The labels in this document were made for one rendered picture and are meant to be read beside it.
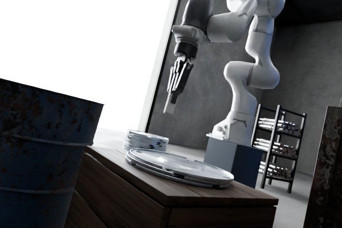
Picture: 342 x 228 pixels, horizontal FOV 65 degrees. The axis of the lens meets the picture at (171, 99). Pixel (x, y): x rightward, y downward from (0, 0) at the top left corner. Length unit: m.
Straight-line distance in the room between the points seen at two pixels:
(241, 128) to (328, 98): 7.05
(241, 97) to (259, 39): 0.28
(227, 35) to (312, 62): 7.82
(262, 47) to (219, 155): 0.53
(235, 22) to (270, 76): 0.45
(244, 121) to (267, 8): 0.50
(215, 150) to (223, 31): 0.57
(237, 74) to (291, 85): 7.43
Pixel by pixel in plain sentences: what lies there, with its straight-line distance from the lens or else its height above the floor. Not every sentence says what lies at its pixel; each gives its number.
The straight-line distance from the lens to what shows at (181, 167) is 0.70.
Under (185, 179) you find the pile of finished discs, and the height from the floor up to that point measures 0.36.
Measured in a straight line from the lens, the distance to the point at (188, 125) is 6.58.
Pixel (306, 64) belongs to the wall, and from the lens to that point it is 8.74.
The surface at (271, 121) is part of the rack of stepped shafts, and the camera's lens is 3.45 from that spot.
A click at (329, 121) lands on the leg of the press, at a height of 0.58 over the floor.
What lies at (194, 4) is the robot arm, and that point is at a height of 0.86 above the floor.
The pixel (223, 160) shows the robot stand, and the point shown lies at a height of 0.37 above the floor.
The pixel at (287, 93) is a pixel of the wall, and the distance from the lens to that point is 8.68.
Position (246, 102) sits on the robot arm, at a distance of 1.27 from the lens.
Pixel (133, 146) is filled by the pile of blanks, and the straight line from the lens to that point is 1.77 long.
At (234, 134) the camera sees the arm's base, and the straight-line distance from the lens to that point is 1.25.
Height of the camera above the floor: 0.48
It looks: 4 degrees up
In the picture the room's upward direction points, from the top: 14 degrees clockwise
